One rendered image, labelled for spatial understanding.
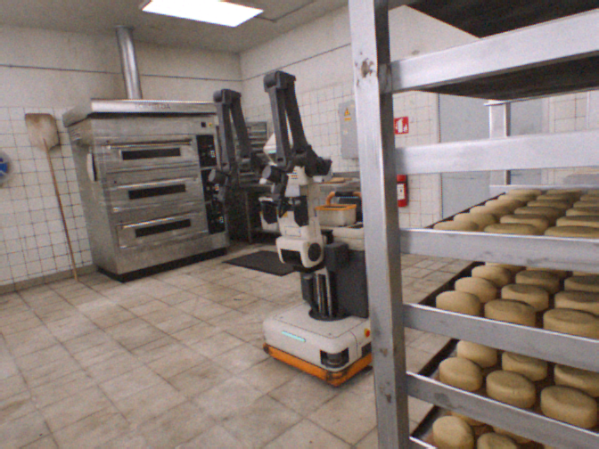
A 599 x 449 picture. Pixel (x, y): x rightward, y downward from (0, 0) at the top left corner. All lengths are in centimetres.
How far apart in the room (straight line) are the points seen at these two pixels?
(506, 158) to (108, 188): 461
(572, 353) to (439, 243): 15
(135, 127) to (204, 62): 219
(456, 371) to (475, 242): 18
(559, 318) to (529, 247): 10
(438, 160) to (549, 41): 13
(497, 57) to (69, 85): 569
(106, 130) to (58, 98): 114
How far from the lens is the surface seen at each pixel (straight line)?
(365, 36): 45
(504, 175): 85
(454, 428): 61
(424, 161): 44
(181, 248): 520
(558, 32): 41
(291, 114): 190
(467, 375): 54
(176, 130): 519
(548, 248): 42
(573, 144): 41
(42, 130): 572
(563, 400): 53
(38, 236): 573
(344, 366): 223
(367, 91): 44
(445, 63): 44
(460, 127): 459
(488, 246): 43
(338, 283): 241
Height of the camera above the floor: 125
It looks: 10 degrees down
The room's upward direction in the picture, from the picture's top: 5 degrees counter-clockwise
